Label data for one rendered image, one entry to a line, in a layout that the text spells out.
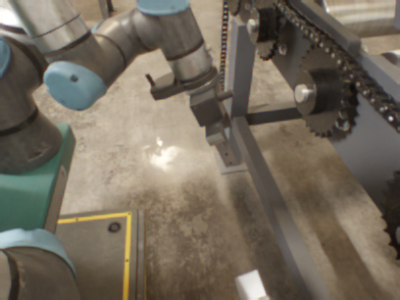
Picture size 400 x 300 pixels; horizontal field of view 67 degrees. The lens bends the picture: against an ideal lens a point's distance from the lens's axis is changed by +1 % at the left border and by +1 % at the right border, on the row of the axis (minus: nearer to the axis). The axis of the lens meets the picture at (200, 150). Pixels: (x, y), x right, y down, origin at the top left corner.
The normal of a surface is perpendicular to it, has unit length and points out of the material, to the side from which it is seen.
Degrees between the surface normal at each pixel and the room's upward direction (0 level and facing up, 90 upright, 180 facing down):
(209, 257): 0
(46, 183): 0
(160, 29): 90
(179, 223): 0
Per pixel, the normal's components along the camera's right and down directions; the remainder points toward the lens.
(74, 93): -0.29, 0.68
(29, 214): 0.00, -0.70
